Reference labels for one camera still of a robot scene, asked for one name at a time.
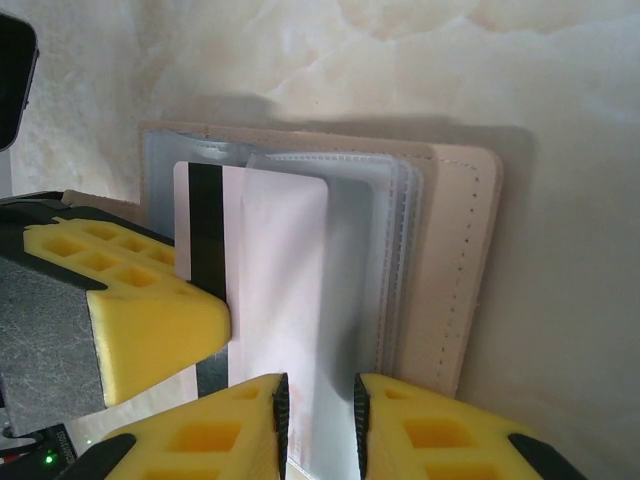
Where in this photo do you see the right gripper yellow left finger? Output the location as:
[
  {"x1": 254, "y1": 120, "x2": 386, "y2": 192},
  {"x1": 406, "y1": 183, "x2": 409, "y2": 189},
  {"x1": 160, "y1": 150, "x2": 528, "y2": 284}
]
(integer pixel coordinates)
[{"x1": 52, "y1": 372, "x2": 292, "y2": 480}]

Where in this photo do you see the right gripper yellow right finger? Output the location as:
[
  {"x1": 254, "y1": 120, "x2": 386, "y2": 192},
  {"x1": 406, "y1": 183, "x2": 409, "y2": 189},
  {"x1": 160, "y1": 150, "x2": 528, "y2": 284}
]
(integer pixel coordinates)
[{"x1": 351, "y1": 371, "x2": 594, "y2": 480}]

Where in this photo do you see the pale card black stripe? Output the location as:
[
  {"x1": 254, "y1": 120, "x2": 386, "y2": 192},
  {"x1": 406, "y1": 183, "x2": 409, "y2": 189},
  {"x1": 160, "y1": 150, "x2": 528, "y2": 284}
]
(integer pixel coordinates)
[{"x1": 172, "y1": 159, "x2": 332, "y2": 474}]

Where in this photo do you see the light blue box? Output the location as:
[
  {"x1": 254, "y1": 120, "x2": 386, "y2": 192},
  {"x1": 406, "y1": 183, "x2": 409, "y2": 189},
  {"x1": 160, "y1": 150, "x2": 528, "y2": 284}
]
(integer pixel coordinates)
[{"x1": 63, "y1": 119, "x2": 505, "y2": 480}]

